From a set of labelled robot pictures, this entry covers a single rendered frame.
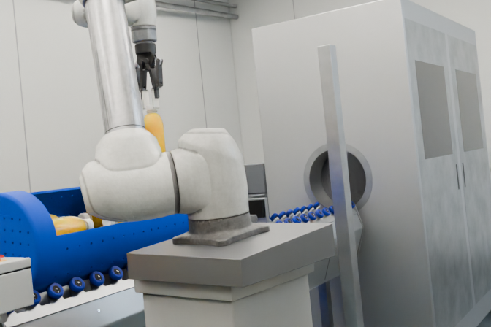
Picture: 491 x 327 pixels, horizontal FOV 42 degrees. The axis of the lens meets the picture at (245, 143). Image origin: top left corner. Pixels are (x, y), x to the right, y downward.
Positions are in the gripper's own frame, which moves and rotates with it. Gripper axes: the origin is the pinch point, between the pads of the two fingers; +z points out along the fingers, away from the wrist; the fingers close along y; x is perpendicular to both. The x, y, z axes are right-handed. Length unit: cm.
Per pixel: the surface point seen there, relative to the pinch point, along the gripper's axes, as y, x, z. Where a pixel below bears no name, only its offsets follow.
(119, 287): -16, 41, 57
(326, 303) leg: -1, -122, 107
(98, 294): -16, 50, 57
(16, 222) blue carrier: -11, 70, 33
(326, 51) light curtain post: -39, -70, -16
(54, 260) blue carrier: -18, 65, 44
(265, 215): -10, -55, 51
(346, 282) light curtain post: -38, -68, 81
